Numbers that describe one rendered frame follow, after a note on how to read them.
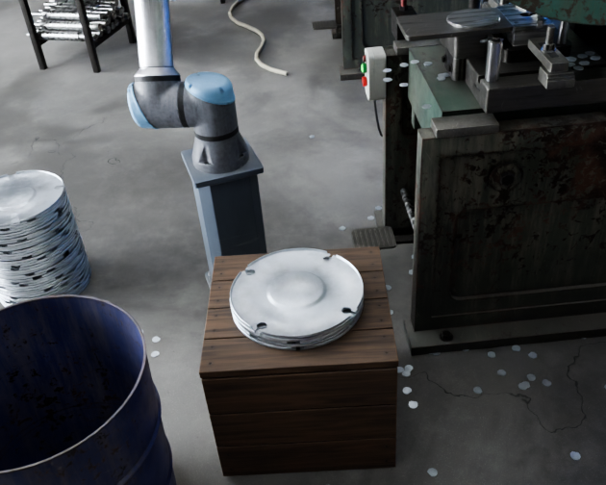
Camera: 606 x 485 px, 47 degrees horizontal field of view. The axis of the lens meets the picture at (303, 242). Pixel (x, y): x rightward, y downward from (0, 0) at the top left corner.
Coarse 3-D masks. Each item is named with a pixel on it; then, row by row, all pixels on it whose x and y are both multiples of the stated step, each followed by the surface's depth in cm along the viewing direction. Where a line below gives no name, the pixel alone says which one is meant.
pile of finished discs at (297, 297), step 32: (288, 256) 161; (320, 256) 160; (256, 288) 153; (288, 288) 151; (320, 288) 150; (352, 288) 151; (256, 320) 144; (288, 320) 144; (320, 320) 143; (352, 320) 146
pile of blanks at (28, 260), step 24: (48, 216) 197; (72, 216) 210; (0, 240) 194; (24, 240) 195; (48, 240) 200; (72, 240) 208; (0, 264) 199; (24, 264) 199; (48, 264) 203; (72, 264) 210; (0, 288) 207; (24, 288) 204; (48, 288) 208; (72, 288) 212
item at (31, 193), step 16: (0, 176) 212; (16, 176) 212; (32, 176) 212; (48, 176) 211; (0, 192) 204; (16, 192) 203; (32, 192) 203; (48, 192) 203; (0, 208) 198; (16, 208) 198; (32, 208) 197; (48, 208) 196; (0, 224) 191
